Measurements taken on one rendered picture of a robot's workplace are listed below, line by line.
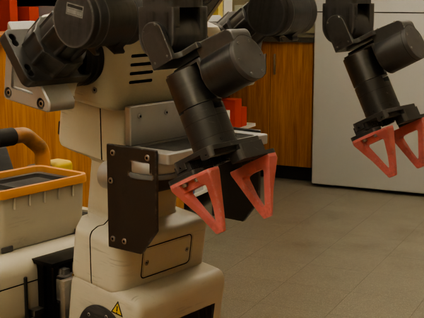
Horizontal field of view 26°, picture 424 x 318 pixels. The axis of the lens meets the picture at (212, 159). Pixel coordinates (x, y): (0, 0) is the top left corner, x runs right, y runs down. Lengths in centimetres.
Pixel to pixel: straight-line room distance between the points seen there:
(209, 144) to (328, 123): 491
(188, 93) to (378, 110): 43
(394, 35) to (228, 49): 44
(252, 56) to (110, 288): 53
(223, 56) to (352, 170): 494
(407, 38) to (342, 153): 458
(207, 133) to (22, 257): 64
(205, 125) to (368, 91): 43
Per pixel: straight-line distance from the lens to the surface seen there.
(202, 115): 111
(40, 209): 172
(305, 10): 158
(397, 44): 144
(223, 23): 162
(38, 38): 129
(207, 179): 106
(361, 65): 148
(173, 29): 112
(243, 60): 108
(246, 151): 112
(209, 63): 110
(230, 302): 386
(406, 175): 591
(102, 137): 146
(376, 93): 147
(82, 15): 121
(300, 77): 618
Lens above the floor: 127
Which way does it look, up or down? 10 degrees down
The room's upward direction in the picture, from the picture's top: straight up
